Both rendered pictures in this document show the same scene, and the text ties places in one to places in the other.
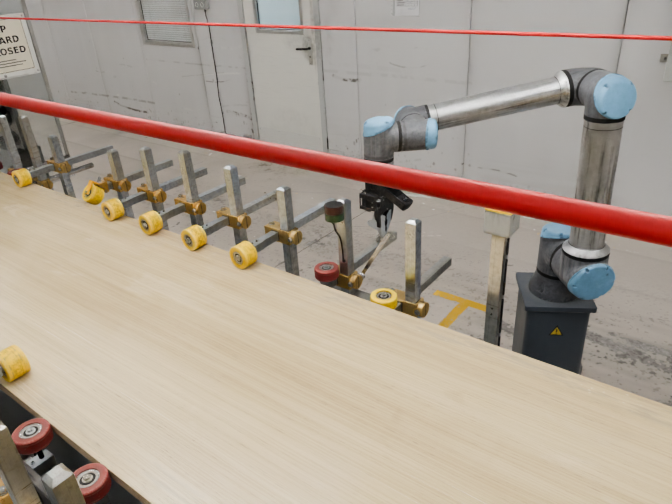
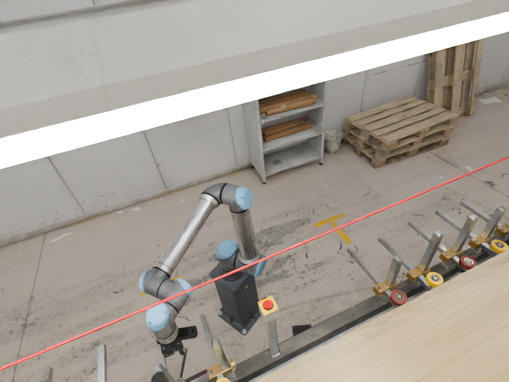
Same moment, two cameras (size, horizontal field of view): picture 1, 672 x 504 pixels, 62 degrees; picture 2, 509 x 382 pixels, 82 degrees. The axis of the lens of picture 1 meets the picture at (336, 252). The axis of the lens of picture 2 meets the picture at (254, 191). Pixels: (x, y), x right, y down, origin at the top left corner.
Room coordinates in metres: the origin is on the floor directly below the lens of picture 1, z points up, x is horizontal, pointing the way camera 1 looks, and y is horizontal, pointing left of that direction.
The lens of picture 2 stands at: (0.95, 0.10, 2.41)
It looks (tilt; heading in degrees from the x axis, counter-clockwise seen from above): 40 degrees down; 303
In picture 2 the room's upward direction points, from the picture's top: 8 degrees counter-clockwise
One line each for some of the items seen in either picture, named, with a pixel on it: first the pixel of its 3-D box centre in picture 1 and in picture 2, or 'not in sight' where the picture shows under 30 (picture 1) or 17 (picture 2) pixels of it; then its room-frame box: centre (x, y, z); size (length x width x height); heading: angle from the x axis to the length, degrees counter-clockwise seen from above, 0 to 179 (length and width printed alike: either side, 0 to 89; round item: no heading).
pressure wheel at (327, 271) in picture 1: (327, 280); not in sight; (1.60, 0.03, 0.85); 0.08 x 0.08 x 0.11
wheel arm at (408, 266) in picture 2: not in sight; (404, 262); (0.78, -1.23, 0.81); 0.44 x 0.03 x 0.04; 141
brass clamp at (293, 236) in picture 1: (283, 233); not in sight; (1.79, 0.18, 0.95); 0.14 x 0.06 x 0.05; 51
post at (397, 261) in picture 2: not in sight; (389, 283); (0.84, -1.01, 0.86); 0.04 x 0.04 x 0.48; 51
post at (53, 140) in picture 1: (66, 181); not in sight; (2.72, 1.33, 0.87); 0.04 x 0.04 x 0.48; 51
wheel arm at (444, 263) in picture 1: (416, 288); (213, 352); (1.56, -0.26, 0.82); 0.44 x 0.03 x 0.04; 141
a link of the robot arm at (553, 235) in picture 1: (561, 247); (229, 255); (1.84, -0.84, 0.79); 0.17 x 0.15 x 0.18; 3
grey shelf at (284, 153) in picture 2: not in sight; (284, 114); (2.34, -2.94, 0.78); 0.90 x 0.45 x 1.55; 50
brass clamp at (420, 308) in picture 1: (406, 303); (222, 369); (1.48, -0.21, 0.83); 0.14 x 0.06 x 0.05; 51
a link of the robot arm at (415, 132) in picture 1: (416, 134); (175, 295); (1.65, -0.26, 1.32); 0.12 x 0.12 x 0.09; 3
